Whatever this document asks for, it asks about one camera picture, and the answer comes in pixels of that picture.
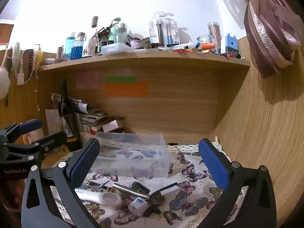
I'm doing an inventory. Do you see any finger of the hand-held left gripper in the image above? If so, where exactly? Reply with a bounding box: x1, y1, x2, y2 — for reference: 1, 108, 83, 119
14, 131, 67, 162
0, 119, 43, 145

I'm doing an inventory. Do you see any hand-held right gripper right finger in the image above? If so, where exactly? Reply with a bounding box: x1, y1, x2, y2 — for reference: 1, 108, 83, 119
197, 138, 277, 228

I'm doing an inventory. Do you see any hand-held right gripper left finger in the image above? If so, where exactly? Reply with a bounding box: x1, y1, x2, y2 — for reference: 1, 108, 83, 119
21, 138, 101, 228

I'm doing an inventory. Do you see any white digital thermometer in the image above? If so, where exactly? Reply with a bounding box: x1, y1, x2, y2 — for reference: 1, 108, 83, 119
75, 189, 123, 210

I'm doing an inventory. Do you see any clear plastic storage box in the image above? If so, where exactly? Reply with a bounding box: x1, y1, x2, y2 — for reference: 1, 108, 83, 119
90, 132, 171, 178

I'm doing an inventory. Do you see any silver metal bar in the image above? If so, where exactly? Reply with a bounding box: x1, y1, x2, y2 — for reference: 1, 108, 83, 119
112, 183, 150, 199

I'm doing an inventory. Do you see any metal flower brooch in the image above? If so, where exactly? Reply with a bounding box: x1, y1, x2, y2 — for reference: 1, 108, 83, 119
147, 193, 165, 206

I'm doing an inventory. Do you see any white charger with blue label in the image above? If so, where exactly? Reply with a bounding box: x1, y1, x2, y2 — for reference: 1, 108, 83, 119
128, 198, 149, 216

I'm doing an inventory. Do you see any small black clip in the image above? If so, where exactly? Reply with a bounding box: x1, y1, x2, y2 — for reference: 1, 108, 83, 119
142, 204, 162, 218

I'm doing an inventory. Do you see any peach round container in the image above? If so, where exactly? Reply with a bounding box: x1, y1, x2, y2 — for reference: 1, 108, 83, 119
23, 119, 44, 146

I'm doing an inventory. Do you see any white paper card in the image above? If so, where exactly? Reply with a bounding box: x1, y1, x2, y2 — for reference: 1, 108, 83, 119
45, 109, 63, 136

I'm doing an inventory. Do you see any dark wine bottle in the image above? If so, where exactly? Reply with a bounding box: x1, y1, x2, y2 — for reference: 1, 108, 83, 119
58, 80, 82, 151

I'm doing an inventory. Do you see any butterfly print tablecloth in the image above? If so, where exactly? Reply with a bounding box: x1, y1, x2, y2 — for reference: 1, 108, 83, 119
50, 136, 250, 228

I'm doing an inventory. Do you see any stack of books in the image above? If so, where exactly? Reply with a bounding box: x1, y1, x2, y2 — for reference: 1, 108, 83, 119
79, 113, 110, 136

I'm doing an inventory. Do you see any rolled magazine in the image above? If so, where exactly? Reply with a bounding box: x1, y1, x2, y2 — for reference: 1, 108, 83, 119
50, 94, 89, 113

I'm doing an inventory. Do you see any small white box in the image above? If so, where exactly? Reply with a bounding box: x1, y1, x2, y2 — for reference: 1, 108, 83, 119
102, 120, 119, 132

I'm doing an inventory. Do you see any white fluffy pompom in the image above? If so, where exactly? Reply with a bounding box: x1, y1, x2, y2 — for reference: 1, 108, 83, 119
0, 67, 11, 99

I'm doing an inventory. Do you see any patterned lace ribbon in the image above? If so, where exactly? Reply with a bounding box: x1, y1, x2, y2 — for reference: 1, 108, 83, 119
26, 49, 35, 81

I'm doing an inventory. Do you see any pink sticky note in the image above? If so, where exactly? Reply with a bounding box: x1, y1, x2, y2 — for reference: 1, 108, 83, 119
76, 71, 100, 89

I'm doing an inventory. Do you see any orange sticky note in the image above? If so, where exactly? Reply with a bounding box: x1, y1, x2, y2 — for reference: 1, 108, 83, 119
104, 83, 149, 98

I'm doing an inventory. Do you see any teal plastic bottle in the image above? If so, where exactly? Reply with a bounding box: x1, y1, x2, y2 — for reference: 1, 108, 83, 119
64, 37, 76, 59

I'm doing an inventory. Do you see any glass bottle with blue liquid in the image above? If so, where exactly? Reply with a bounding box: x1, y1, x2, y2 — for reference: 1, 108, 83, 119
70, 33, 86, 60

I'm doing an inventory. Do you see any green sticky note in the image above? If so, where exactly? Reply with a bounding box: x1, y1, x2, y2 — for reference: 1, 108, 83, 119
106, 76, 138, 83

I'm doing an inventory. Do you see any clear glass bottle with cork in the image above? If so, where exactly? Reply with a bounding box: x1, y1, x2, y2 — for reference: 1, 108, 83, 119
83, 16, 100, 58

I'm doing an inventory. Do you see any flat clear plastic case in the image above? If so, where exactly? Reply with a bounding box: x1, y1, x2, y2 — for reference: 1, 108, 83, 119
101, 43, 133, 55

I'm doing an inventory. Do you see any wooden shelf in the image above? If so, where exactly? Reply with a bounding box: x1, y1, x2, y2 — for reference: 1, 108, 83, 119
38, 51, 251, 72

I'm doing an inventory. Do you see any green pump bottle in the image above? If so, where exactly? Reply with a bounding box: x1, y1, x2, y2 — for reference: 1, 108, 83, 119
108, 17, 121, 45

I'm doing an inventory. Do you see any blue plastic sharpener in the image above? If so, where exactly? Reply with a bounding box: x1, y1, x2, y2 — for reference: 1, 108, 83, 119
224, 34, 238, 56

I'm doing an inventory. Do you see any round glass jar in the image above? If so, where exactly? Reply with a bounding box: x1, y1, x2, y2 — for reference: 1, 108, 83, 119
197, 35, 213, 50

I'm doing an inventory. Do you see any clear bottle with silver cap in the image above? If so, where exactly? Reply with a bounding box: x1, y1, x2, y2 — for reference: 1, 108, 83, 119
116, 23, 128, 45

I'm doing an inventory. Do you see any tall clear cylinder container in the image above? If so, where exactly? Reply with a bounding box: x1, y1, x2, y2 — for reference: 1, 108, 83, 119
207, 22, 222, 53

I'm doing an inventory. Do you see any blister pack of brushes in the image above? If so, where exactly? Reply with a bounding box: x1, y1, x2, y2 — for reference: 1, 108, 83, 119
165, 17, 180, 47
149, 13, 167, 45

